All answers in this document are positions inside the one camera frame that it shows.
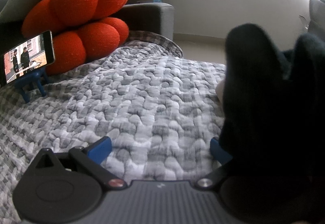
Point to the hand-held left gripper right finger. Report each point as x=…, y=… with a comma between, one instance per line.
x=215, y=151

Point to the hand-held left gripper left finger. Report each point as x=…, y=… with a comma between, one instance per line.
x=101, y=149

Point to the black t-shirt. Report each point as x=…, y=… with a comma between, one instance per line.
x=266, y=112

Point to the grey checked blanket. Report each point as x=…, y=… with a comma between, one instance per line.
x=139, y=102

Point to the blue phone stand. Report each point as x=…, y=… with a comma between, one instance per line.
x=30, y=81

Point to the smartphone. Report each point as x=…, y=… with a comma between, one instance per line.
x=28, y=58

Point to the grey sofa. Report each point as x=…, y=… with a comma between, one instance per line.
x=149, y=18

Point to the orange knot cushion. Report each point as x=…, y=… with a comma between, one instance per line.
x=76, y=10

